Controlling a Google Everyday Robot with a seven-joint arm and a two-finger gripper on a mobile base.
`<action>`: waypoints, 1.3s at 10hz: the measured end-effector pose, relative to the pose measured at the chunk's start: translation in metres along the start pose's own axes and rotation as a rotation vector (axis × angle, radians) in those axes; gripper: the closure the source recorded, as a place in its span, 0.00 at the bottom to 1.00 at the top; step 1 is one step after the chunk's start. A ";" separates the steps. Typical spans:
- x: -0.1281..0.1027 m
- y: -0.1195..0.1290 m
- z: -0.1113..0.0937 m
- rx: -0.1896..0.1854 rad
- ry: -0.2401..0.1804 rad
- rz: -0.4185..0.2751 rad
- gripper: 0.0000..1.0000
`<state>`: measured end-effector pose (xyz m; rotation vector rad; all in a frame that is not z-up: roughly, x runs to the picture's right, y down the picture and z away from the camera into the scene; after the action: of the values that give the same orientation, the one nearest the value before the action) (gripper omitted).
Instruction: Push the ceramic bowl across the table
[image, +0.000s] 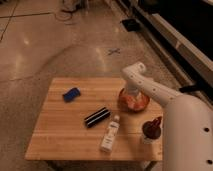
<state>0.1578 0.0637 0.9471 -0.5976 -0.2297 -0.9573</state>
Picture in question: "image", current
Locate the white plastic bottle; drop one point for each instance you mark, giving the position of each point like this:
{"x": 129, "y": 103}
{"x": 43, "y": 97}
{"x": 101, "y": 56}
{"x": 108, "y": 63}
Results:
{"x": 110, "y": 135}

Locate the wooden table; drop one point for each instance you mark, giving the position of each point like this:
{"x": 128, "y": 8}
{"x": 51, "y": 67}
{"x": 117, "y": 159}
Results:
{"x": 82, "y": 120}

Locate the blue sponge block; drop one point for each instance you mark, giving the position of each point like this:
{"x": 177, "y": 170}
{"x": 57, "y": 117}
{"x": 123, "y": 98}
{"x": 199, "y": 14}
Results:
{"x": 71, "y": 94}

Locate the black floor box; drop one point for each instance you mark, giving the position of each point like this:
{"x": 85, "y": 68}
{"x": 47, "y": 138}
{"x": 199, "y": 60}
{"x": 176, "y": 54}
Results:
{"x": 130, "y": 25}

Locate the red ceramic bowl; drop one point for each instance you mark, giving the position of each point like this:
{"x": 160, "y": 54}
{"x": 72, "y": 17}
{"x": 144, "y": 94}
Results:
{"x": 127, "y": 102}

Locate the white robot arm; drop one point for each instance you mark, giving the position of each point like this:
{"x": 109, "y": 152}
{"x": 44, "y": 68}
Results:
{"x": 187, "y": 123}

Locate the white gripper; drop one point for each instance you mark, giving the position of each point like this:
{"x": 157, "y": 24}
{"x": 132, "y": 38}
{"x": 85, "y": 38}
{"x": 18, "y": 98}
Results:
{"x": 131, "y": 90}

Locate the black striped rectangular case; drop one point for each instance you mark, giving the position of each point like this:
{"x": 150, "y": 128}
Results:
{"x": 96, "y": 117}

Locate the white cup with utensil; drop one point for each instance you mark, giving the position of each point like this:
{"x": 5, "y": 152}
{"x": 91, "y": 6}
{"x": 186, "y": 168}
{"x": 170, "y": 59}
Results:
{"x": 151, "y": 130}

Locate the long white wall shelf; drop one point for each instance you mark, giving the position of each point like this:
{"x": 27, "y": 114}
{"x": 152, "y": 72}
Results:
{"x": 186, "y": 27}

